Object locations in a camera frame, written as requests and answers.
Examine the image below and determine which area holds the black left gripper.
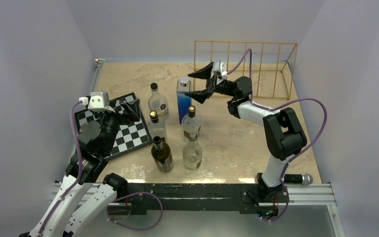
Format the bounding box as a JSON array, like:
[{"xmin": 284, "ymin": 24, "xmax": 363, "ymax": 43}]
[{"xmin": 97, "ymin": 98, "xmax": 140, "ymax": 154}]

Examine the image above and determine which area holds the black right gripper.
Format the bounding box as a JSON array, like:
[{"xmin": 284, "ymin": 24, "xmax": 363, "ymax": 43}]
[{"xmin": 185, "ymin": 62, "xmax": 237, "ymax": 104}]

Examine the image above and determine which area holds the tall blue glass bottle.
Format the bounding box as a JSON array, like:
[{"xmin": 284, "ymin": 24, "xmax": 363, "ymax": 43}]
[{"xmin": 176, "ymin": 77, "xmax": 192, "ymax": 124}]

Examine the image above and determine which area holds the round clear flask bottle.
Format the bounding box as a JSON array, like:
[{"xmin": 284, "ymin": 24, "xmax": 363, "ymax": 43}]
[{"xmin": 148, "ymin": 82, "xmax": 169, "ymax": 121}]

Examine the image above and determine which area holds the clear square bottle gold label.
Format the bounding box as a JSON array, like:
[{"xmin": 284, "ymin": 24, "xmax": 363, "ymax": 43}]
[{"xmin": 148, "ymin": 111, "xmax": 168, "ymax": 143}]

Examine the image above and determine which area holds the clear square bottle black label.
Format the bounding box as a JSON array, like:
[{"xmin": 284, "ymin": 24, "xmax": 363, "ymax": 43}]
[{"xmin": 182, "ymin": 105, "xmax": 201, "ymax": 143}]

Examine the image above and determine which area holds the dark green wine bottle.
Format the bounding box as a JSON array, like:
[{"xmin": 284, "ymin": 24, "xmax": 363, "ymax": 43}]
[{"xmin": 151, "ymin": 136, "xmax": 173, "ymax": 173}]

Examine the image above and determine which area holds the clear Louis Casbao champagne bottle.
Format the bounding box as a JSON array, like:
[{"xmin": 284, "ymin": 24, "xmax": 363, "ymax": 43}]
[{"xmin": 183, "ymin": 132, "xmax": 202, "ymax": 170}]

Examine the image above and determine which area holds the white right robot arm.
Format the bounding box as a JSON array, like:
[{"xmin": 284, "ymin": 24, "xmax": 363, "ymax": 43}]
[{"xmin": 185, "ymin": 61, "xmax": 307, "ymax": 201}]

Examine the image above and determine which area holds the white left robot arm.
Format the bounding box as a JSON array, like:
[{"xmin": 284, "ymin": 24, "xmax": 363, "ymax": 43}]
[{"xmin": 21, "ymin": 96, "xmax": 141, "ymax": 237}]

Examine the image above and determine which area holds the black white chessboard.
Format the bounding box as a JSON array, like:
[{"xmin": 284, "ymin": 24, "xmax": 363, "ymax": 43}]
[{"xmin": 73, "ymin": 93, "xmax": 152, "ymax": 160}]

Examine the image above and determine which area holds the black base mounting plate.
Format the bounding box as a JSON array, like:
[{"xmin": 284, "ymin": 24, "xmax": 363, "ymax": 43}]
[{"xmin": 103, "ymin": 173, "xmax": 290, "ymax": 218}]

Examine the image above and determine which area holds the black silver microphone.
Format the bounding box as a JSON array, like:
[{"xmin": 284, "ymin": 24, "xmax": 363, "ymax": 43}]
[{"xmin": 284, "ymin": 173, "xmax": 313, "ymax": 186}]

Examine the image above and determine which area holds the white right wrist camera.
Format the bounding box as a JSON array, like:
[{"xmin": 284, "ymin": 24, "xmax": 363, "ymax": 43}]
[{"xmin": 212, "ymin": 61, "xmax": 227, "ymax": 79}]

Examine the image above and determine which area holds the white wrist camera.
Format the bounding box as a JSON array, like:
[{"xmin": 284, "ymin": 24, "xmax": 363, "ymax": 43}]
[
  {"xmin": 212, "ymin": 61, "xmax": 227, "ymax": 79},
  {"xmin": 87, "ymin": 91, "xmax": 111, "ymax": 112}
]

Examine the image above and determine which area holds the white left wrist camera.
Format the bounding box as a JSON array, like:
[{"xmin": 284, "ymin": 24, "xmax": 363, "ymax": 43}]
[{"xmin": 87, "ymin": 91, "xmax": 111, "ymax": 112}]

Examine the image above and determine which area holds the gold wire wine rack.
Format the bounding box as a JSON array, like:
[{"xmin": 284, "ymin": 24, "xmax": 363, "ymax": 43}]
[{"xmin": 193, "ymin": 40, "xmax": 299, "ymax": 100}]

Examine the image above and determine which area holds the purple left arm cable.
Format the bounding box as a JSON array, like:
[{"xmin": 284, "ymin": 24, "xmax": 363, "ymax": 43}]
[{"xmin": 37, "ymin": 99, "xmax": 89, "ymax": 237}]

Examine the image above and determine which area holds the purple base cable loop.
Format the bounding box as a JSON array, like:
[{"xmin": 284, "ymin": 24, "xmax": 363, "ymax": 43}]
[{"xmin": 107, "ymin": 192, "xmax": 163, "ymax": 231}]

